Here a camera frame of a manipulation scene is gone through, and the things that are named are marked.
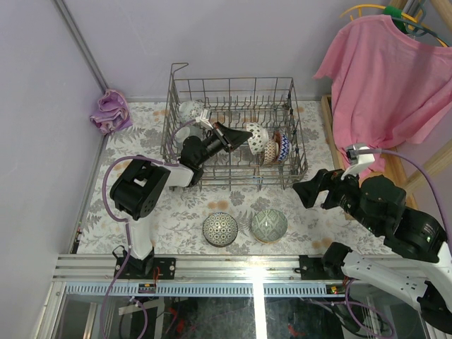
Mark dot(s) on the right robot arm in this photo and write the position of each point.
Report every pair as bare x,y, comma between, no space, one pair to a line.
421,240

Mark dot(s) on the teal clothes hanger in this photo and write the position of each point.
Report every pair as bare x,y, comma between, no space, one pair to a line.
409,27

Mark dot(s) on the purple crumpled cloth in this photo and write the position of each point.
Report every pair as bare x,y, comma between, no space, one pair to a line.
112,114

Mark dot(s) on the grey dotted bowl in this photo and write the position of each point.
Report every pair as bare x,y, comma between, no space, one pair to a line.
184,133

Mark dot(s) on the white wrist camera, left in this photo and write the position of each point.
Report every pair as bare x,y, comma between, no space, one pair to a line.
203,120

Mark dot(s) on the white bowl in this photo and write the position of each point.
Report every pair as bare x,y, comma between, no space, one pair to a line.
259,137

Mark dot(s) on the corner aluminium post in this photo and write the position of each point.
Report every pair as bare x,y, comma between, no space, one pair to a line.
77,36

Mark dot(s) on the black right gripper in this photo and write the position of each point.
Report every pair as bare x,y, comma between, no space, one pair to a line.
307,190

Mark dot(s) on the black patterned bowl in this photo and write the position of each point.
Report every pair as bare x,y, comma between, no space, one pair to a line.
220,229

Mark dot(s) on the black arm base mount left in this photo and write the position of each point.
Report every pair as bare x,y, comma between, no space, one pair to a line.
149,268

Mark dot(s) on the green diamond patterned bowl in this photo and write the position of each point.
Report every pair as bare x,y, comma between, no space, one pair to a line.
269,226

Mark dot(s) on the pink t-shirt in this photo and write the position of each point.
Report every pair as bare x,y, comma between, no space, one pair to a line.
387,88

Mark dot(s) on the red diamond patterned bowl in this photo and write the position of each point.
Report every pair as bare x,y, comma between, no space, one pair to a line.
277,137

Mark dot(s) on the yellow clothes hanger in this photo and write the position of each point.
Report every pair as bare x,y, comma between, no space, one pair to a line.
357,12

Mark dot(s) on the floral table mat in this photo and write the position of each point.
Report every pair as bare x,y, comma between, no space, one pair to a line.
175,225

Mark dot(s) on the brown lattice patterned bowl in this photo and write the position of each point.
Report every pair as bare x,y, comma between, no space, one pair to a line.
270,153

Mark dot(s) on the grey wire dish rack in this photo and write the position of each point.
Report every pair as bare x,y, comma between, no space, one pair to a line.
270,101

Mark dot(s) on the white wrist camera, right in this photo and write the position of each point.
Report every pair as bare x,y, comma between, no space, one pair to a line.
358,162

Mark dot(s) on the white wrist camera, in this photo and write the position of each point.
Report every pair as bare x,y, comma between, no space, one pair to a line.
203,120
358,162

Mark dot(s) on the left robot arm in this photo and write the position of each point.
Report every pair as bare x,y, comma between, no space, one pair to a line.
138,189

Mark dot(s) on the slotted cable duct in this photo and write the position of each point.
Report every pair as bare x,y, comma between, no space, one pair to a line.
175,289

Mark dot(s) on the blue zigzag bowl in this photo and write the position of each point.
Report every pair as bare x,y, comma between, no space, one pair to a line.
285,147

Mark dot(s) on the aluminium frame rail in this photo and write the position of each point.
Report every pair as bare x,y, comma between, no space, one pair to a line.
189,268

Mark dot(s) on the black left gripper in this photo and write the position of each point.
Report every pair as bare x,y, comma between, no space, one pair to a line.
223,137

